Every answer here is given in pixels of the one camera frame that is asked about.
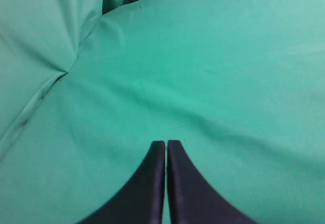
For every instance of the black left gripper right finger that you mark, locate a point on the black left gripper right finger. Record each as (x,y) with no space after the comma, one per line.
(191,198)

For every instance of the green cloth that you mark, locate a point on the green cloth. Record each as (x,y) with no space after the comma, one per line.
(87,85)

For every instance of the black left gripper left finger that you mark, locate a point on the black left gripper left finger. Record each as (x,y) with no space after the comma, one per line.
(141,199)

